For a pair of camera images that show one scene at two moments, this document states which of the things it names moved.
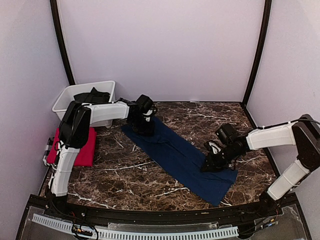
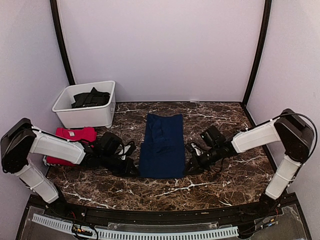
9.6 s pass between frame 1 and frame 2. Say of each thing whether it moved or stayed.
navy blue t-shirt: moved
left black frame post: stayed
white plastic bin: stayed
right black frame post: stayed
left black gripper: moved
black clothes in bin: stayed
